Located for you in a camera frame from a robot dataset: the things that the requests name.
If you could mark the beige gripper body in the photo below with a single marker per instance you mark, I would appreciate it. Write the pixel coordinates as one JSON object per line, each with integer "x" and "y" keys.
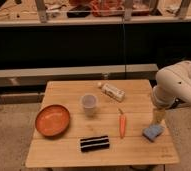
{"x": 158, "y": 115}

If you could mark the black striped eraser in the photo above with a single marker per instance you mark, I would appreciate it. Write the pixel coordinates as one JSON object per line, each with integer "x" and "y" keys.
{"x": 94, "y": 143}

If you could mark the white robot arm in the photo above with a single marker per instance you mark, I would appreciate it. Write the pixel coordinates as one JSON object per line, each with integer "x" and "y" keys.
{"x": 172, "y": 82}

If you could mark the blue sponge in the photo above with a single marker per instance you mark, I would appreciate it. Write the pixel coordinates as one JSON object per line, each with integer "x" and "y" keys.
{"x": 152, "y": 132}

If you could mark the orange carrot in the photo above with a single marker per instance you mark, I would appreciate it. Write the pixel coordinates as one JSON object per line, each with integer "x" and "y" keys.
{"x": 122, "y": 123}

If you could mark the wooden table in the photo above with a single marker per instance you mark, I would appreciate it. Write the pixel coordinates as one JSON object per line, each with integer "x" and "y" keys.
{"x": 133, "y": 149}

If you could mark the white bottle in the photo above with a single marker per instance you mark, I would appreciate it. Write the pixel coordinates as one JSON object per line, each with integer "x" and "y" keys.
{"x": 112, "y": 91}

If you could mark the orange plate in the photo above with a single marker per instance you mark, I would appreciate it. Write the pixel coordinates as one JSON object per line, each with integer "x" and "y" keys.
{"x": 52, "y": 120}

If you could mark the metal rail beam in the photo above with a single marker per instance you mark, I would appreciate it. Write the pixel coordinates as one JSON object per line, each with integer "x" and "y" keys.
{"x": 40, "y": 76}

